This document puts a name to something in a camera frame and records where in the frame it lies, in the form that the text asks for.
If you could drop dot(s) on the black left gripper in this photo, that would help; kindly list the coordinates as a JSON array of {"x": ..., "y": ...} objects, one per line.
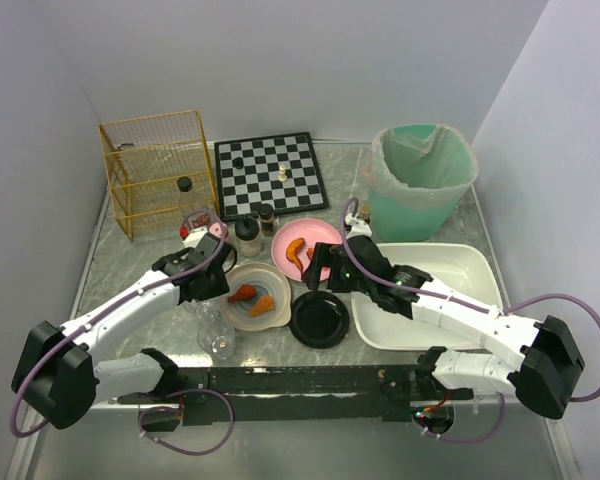
[{"x": 212, "y": 255}]

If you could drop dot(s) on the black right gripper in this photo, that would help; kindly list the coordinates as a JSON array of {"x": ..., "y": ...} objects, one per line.
[{"x": 321, "y": 261}]

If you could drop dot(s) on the clear faceted glass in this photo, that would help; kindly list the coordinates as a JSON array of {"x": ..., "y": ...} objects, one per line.
[{"x": 202, "y": 311}]

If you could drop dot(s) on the beige bowl with handles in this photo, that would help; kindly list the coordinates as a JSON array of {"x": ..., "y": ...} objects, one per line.
[{"x": 268, "y": 281}]

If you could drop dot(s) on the clear drinking glass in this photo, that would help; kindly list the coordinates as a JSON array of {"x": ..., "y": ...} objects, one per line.
[{"x": 217, "y": 338}]

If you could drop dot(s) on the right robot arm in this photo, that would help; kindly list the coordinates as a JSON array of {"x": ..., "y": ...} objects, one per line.
[{"x": 538, "y": 362}]

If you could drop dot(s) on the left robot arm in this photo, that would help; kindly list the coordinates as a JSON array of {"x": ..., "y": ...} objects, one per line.
[{"x": 64, "y": 370}]

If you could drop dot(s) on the pink plate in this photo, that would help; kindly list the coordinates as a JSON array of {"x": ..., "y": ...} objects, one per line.
[{"x": 312, "y": 231}]

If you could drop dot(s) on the orange chicken wing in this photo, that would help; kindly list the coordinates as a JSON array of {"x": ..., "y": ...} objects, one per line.
[{"x": 292, "y": 253}]

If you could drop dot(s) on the red chicken drumstick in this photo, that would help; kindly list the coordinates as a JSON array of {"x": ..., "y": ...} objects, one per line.
[{"x": 244, "y": 292}]

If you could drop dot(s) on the pink lid spice jar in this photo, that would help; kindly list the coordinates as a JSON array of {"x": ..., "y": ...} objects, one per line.
[{"x": 220, "y": 230}]

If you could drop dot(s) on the orange fried nugget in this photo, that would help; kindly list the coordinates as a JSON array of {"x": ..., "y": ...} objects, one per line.
[{"x": 263, "y": 305}]

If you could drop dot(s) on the yellow label sauce bottle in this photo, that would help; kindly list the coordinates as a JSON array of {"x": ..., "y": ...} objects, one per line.
[{"x": 364, "y": 213}]

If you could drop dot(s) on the black plate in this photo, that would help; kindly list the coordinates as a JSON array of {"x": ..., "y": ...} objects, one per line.
[{"x": 319, "y": 320}]

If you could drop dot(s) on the black lid seasoning jar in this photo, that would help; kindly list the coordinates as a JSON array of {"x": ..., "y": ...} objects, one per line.
[{"x": 247, "y": 235}]

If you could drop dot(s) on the small dark pepper shaker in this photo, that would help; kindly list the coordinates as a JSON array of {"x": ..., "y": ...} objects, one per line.
[{"x": 267, "y": 220}]

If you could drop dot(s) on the clear vinegar bottle red label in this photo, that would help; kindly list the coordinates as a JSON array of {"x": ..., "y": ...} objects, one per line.
[{"x": 192, "y": 200}]

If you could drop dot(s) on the white chess pawn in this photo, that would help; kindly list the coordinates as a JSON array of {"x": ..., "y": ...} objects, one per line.
[{"x": 282, "y": 177}]

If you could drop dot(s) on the black white chessboard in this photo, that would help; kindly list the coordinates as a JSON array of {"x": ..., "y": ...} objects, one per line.
[{"x": 241, "y": 191}]

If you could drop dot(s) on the green plastic trash bin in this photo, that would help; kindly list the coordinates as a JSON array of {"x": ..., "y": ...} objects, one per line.
[{"x": 392, "y": 222}]

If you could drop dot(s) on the black chess pawn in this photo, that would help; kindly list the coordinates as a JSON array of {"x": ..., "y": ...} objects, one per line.
[{"x": 238, "y": 163}]

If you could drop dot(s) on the clear trash bag liner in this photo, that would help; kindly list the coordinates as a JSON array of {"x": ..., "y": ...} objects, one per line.
[{"x": 420, "y": 166}]

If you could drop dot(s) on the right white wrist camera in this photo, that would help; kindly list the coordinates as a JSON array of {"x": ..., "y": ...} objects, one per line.
[{"x": 355, "y": 226}]

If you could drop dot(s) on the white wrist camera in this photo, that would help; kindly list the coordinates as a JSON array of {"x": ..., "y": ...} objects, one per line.
[
  {"x": 355, "y": 226},
  {"x": 191, "y": 237}
]

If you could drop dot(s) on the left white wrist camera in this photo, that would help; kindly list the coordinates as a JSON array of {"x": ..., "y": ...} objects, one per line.
[{"x": 191, "y": 237}]

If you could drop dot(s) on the yellow wire basket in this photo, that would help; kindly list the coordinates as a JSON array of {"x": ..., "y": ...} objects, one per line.
[{"x": 144, "y": 157}]

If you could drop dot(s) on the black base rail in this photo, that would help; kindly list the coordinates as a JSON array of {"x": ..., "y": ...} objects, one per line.
[{"x": 387, "y": 392}]

